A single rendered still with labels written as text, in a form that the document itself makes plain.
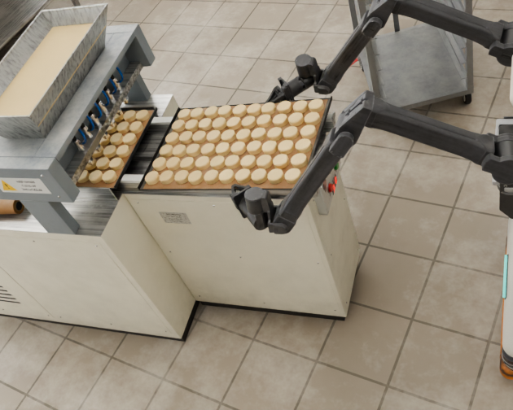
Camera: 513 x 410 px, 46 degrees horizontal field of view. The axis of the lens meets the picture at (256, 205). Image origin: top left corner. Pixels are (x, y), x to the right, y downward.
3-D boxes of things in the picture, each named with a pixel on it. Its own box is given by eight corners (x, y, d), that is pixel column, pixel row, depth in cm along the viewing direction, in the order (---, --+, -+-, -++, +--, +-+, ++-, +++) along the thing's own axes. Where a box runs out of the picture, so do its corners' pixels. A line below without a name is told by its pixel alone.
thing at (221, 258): (200, 311, 276) (112, 183, 210) (222, 249, 295) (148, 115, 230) (350, 328, 249) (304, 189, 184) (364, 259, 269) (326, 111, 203)
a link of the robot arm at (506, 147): (545, 165, 138) (542, 150, 142) (507, 146, 137) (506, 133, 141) (518, 190, 145) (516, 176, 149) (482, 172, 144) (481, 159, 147)
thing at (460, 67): (466, 77, 292) (466, 72, 289) (461, 79, 292) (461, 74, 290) (433, 8, 334) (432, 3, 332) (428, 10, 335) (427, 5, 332)
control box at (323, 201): (318, 215, 201) (309, 188, 191) (332, 162, 215) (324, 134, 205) (329, 215, 200) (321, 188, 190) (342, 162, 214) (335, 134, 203)
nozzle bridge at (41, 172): (24, 231, 216) (-35, 167, 191) (106, 96, 257) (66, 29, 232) (100, 237, 203) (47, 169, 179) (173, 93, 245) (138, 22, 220)
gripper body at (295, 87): (275, 79, 209) (293, 67, 210) (283, 100, 216) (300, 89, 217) (284, 86, 205) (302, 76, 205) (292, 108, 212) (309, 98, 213)
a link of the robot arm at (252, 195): (287, 235, 172) (292, 214, 178) (282, 206, 164) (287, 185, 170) (247, 233, 175) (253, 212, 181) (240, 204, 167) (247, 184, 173)
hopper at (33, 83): (-17, 150, 195) (-45, 118, 185) (60, 41, 227) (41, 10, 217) (54, 150, 184) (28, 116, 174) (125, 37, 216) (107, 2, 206)
